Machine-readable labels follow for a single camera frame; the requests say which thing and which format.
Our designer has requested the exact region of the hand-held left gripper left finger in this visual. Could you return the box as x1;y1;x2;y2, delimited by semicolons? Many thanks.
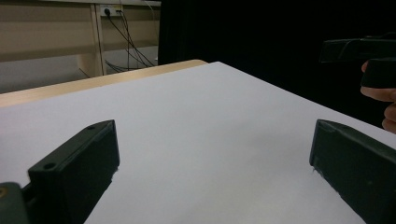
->
27;119;120;224

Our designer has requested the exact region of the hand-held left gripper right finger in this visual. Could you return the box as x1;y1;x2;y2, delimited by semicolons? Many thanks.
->
309;119;396;224

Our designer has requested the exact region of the black curtain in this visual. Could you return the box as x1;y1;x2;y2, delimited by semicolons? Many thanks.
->
158;0;396;129

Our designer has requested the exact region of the white table cover sheet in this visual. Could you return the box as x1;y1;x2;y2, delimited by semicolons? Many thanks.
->
0;61;396;224

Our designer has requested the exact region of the bundle of black cables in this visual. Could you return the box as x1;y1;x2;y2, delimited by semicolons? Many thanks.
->
104;8;157;73

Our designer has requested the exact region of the white wall power outlet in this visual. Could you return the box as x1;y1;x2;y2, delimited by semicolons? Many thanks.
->
100;4;123;17

